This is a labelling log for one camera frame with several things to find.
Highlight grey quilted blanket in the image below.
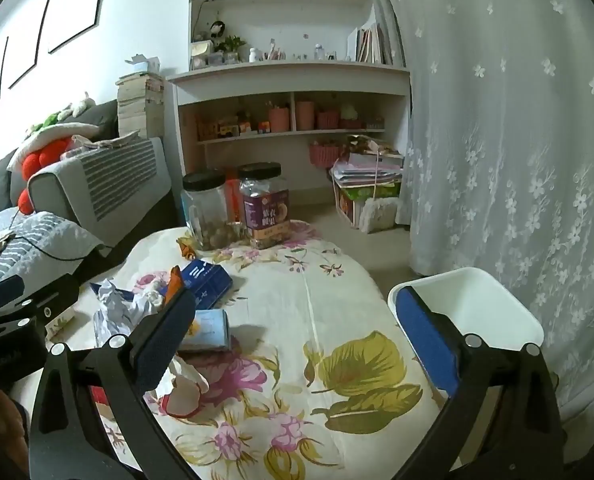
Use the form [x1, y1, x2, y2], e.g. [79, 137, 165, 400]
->
[0, 210, 106, 292]

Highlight orange scrap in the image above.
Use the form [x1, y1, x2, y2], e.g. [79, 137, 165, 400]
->
[164, 265, 186, 307]

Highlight pink pot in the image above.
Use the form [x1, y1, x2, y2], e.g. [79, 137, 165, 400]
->
[295, 101, 316, 132]
[269, 105, 292, 134]

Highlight large wall poster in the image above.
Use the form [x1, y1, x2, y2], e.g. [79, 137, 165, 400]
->
[47, 0, 114, 55]

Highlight clear jar with nuts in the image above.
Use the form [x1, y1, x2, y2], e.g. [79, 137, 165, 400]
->
[182, 170, 231, 251]

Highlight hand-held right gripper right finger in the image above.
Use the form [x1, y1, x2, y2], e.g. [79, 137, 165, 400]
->
[393, 285, 564, 480]

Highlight toy cars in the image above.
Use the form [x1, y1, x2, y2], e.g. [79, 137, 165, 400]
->
[197, 115, 241, 141]

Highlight printed cardboard box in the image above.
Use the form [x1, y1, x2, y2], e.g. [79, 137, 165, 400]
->
[336, 182, 403, 229]

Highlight upright thin books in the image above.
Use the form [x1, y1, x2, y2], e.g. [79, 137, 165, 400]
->
[354, 24, 394, 66]

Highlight tall stack of old books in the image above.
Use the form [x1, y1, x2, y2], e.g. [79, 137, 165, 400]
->
[116, 72, 166, 141]

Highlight dark grey sofa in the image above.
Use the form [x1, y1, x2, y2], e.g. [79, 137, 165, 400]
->
[0, 99, 179, 263]

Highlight white cushion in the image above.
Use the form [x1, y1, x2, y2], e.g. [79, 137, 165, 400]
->
[7, 120, 100, 172]

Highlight white and red scrap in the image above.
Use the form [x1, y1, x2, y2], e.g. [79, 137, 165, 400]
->
[159, 355, 211, 416]

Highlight pink hanging basket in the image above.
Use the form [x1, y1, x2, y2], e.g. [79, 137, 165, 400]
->
[309, 142, 346, 167]

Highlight red plush toy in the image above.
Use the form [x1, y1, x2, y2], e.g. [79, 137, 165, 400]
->
[17, 135, 76, 214]

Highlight tissue box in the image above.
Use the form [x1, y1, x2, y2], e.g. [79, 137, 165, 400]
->
[124, 53, 162, 77]

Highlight fluffy white cloth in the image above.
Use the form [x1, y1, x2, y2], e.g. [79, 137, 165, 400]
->
[359, 198, 401, 234]

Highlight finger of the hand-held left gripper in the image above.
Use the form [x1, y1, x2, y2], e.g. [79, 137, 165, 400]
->
[0, 275, 81, 333]

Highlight small blue white carton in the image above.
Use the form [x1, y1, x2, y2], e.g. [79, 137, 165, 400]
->
[179, 308, 233, 354]

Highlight crumpled white paper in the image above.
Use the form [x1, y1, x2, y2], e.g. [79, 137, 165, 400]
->
[93, 279, 161, 349]

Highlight medium wall poster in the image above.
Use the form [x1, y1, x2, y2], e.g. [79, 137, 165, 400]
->
[8, 0, 50, 90]

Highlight purple label clear jar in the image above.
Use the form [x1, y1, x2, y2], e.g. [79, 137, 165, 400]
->
[238, 161, 292, 250]

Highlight blue cardboard box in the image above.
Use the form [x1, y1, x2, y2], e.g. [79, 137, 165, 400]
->
[179, 259, 234, 310]

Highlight grey striped armrest cloth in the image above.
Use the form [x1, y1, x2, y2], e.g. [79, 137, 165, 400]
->
[29, 137, 174, 234]

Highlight white floral lace curtain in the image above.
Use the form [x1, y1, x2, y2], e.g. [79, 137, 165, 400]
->
[366, 0, 594, 461]

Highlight white bookshelf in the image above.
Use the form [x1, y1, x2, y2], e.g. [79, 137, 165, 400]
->
[164, 0, 413, 211]

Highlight black cable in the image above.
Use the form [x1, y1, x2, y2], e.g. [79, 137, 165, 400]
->
[7, 207, 106, 264]

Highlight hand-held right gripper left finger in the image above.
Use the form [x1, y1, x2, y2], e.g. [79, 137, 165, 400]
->
[29, 287, 199, 480]

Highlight white plastic bin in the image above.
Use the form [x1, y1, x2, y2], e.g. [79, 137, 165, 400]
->
[387, 266, 546, 361]

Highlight small green plant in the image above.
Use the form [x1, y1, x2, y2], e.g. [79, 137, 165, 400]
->
[221, 35, 248, 64]

